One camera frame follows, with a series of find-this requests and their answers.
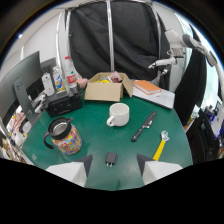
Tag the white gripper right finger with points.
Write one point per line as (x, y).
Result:
(160, 170)

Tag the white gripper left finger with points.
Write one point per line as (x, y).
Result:
(71, 171)

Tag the black kitchen knife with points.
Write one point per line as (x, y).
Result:
(144, 126)

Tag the black power adapter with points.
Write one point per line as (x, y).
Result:
(111, 158)

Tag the black toolbox case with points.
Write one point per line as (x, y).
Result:
(64, 103)

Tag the white ceramic mug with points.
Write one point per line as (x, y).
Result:
(118, 114)

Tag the silver laptop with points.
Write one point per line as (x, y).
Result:
(158, 97)

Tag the orange book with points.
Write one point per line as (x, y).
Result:
(146, 87)

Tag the open cardboard box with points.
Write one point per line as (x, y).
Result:
(106, 88)

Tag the bottle with yellow label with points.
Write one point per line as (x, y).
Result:
(58, 79)

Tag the water bottle with red label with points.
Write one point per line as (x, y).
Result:
(70, 75)

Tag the grey computer monitor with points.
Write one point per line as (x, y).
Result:
(20, 87)

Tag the black curtain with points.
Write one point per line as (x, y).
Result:
(115, 40)

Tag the silver metal pole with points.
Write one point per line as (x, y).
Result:
(110, 36)

